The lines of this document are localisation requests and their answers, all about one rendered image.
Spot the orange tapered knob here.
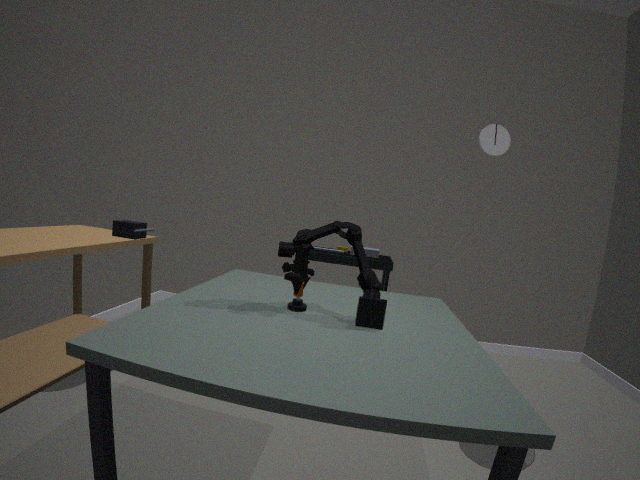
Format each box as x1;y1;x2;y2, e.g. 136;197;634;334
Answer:
293;282;304;297

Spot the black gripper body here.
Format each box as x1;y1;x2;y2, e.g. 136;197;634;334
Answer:
284;258;314;282

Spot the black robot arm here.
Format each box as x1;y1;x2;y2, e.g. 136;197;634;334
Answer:
278;221;383;299

